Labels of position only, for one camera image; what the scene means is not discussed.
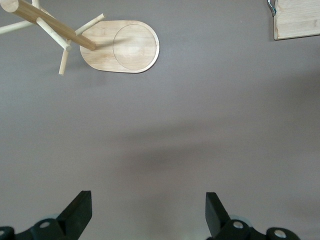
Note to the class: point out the wooden mug rack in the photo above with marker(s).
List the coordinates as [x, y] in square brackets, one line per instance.
[132, 47]

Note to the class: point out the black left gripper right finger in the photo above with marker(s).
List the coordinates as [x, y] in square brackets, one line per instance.
[217, 217]

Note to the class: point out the brown table cover sheet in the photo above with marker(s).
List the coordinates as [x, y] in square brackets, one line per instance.
[175, 125]

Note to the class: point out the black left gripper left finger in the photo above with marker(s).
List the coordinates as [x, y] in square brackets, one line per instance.
[75, 215]

